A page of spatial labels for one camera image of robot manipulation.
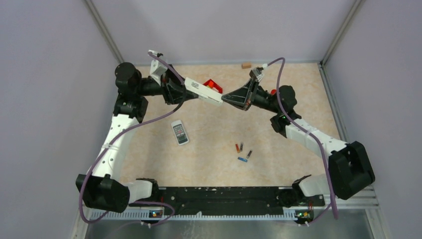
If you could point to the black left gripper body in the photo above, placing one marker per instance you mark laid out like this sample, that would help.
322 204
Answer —
168 92

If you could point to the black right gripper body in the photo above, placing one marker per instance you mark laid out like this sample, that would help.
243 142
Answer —
253 91

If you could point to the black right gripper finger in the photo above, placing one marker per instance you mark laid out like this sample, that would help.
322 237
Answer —
240 94
239 102

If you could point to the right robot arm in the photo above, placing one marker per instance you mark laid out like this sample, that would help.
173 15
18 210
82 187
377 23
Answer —
347 165

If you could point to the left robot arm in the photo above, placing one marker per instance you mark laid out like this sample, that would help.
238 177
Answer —
100 188

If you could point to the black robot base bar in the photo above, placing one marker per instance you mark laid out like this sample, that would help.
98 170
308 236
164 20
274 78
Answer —
234 201

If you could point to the grey remote control with buttons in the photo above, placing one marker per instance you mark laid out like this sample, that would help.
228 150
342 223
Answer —
180 132

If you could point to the tan wooden block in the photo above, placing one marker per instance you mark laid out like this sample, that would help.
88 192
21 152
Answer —
246 65

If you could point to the red toy bin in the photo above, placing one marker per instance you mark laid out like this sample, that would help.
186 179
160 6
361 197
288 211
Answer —
213 85

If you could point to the blue AAA battery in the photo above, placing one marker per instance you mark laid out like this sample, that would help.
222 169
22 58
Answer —
242 159

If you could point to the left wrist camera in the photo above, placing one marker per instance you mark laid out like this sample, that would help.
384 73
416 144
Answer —
157 69

